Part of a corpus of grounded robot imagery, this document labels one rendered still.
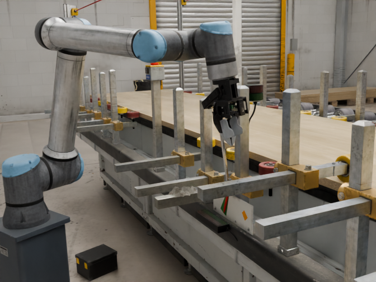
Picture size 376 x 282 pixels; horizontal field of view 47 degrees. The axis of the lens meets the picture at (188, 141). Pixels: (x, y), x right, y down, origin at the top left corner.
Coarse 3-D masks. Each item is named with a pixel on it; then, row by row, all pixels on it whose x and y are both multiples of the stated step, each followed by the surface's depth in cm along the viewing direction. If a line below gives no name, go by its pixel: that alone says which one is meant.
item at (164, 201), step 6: (156, 198) 129; (162, 198) 129; (168, 198) 129; (174, 198) 130; (180, 198) 131; (186, 198) 132; (192, 198) 133; (198, 198) 134; (156, 204) 129; (162, 204) 129; (168, 204) 130; (174, 204) 130; (180, 204) 131
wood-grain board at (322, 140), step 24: (120, 96) 380; (144, 96) 375; (168, 96) 370; (192, 96) 364; (168, 120) 245; (192, 120) 242; (264, 120) 236; (312, 120) 232; (336, 120) 230; (216, 144) 191; (264, 144) 178; (312, 144) 176; (336, 144) 174
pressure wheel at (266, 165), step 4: (260, 164) 145; (264, 164) 146; (268, 164) 145; (272, 164) 145; (260, 168) 144; (264, 168) 143; (268, 168) 142; (272, 168) 142; (260, 172) 145; (264, 172) 143; (268, 172) 142; (272, 172) 142
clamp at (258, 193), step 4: (232, 176) 147; (236, 176) 145; (248, 176) 145; (248, 192) 139; (252, 192) 138; (256, 192) 139; (260, 192) 139; (248, 196) 139; (252, 196) 138; (256, 196) 139; (260, 196) 140
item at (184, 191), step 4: (176, 188) 132; (184, 188) 132; (188, 188) 132; (192, 188) 134; (172, 192) 132; (176, 192) 132; (180, 192) 130; (184, 192) 130; (188, 192) 132; (192, 192) 132; (176, 196) 129; (180, 196) 129
